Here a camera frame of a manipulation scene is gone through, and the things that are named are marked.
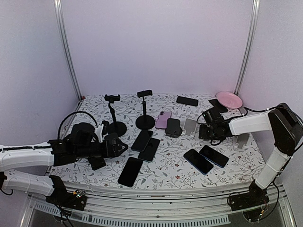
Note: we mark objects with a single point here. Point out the white folding stand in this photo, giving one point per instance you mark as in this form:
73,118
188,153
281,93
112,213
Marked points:
240,141

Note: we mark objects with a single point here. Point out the left tall black phone stand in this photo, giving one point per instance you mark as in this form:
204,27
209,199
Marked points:
115,127

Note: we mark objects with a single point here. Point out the black folding stand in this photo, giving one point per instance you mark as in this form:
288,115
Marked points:
114,146
173,128

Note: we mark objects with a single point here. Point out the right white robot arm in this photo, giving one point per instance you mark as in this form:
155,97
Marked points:
279,125

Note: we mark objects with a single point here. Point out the pink plate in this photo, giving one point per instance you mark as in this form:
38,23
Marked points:
229,100

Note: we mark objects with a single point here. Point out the silver folding phone stand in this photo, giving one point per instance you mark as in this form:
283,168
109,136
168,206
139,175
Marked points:
189,128

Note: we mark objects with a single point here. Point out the black phone at back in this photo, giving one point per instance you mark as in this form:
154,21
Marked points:
187,101

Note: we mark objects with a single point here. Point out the floral patterned table mat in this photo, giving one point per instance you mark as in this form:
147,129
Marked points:
168,169

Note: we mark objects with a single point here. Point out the black phone stacked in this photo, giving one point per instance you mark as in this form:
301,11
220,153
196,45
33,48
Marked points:
150,150
142,140

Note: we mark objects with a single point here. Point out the black phone front left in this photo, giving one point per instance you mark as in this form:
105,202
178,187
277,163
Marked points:
130,172

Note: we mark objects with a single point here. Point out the black phone small left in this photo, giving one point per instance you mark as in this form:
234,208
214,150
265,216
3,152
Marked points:
97,163

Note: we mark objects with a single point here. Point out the black phone upper stacked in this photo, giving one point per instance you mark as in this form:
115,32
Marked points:
142,140

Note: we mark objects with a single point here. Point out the right tall black phone stand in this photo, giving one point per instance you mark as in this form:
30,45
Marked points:
144,122

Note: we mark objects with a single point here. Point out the tall black phone stand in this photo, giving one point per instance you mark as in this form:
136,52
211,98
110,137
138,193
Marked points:
115,127
144,122

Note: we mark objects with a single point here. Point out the left aluminium frame post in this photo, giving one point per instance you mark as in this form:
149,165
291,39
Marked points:
66,48

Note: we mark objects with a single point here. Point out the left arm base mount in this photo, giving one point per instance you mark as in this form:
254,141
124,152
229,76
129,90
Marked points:
62,198

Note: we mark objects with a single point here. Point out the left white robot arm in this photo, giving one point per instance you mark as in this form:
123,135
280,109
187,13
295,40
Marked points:
12,158

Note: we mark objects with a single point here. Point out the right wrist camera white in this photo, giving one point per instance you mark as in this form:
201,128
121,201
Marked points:
212,116

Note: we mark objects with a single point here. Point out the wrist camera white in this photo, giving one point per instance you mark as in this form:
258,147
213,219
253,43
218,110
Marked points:
212,116
101,130

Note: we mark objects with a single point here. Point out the black phone under plate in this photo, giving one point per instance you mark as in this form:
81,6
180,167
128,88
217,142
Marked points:
215,103

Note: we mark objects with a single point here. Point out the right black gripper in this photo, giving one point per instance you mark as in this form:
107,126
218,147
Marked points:
201,133

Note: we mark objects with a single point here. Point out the pink smartphone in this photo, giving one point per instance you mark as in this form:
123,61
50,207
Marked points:
163,117

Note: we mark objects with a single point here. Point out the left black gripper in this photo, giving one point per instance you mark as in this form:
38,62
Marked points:
104,155

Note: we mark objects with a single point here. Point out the black phone lower stacked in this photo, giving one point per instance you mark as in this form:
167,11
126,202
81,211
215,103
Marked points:
150,150

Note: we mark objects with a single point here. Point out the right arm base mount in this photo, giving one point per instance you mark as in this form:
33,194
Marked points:
253,203

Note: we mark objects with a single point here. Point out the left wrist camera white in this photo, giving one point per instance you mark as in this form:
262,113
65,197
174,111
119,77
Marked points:
101,130

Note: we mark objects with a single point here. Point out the right aluminium frame post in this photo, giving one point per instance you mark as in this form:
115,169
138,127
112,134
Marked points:
248,47

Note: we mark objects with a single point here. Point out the aluminium front rail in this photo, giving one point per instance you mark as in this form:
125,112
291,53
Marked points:
200,207

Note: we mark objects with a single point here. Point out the blue-edged phone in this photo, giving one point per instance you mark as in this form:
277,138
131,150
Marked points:
214,156
198,161

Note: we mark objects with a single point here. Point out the aluminium frame post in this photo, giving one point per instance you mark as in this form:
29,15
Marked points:
66,48
248,47

